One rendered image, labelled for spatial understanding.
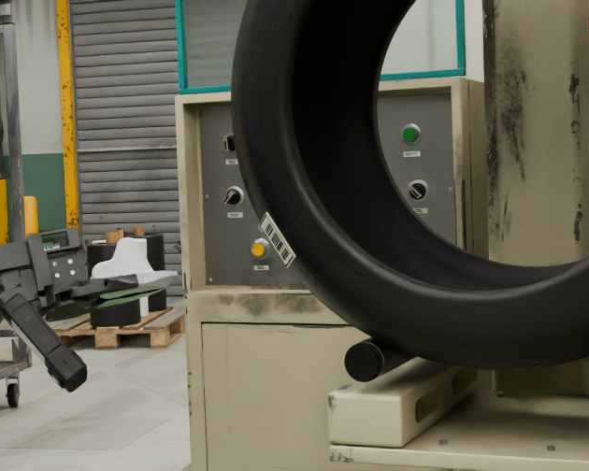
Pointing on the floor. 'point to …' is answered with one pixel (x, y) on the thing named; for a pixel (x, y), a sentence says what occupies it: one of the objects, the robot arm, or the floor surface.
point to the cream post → (539, 154)
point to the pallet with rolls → (138, 318)
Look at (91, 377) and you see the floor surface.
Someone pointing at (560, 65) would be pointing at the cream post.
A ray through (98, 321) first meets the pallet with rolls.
